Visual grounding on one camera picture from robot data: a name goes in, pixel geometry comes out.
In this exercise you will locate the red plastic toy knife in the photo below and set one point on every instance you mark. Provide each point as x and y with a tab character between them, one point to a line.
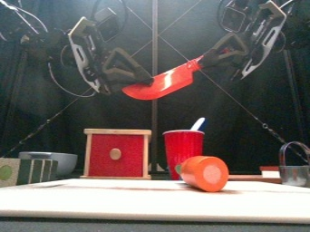
169	80

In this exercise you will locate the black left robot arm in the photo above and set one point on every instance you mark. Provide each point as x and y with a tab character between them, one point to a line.
40	39

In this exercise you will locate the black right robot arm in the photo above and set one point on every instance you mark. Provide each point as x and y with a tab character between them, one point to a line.
298	27

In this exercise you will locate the blue plastic toy utensil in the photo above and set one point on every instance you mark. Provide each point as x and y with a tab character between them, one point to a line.
198	124

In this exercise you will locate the red wooden-framed box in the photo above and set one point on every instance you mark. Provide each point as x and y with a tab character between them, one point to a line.
100	151

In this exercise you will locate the red plastic cup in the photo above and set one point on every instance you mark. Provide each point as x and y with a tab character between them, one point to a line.
182	148

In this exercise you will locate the grey bowl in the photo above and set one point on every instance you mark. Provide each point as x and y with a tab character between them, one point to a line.
64	161

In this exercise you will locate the orange toy carrot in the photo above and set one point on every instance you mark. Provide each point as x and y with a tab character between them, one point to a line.
202	175

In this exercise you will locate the green sliced toy vegetable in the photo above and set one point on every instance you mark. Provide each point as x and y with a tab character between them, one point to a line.
24	172

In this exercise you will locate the white cutting board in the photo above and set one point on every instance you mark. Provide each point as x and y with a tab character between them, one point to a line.
120	202

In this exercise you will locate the brown wooden board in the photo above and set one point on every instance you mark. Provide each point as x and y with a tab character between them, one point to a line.
250	178

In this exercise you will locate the white block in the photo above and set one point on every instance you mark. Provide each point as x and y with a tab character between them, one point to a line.
270	174

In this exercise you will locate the small metal bucket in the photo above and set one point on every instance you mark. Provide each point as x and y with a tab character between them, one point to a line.
294	176

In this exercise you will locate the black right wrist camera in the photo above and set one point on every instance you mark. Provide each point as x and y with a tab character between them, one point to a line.
234	18

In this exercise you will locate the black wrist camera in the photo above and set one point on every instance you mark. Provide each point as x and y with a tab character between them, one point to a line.
107	24
234	18

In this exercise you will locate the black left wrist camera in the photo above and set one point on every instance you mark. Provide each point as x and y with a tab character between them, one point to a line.
107	24

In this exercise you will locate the vertical metal frame pole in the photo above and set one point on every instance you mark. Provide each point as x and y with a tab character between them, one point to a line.
153	114

